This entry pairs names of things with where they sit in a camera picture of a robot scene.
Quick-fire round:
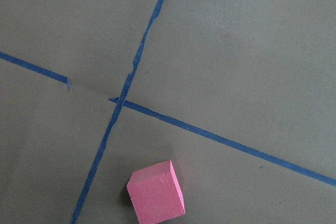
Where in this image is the pink foam cube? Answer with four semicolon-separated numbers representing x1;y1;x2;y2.
127;160;185;223

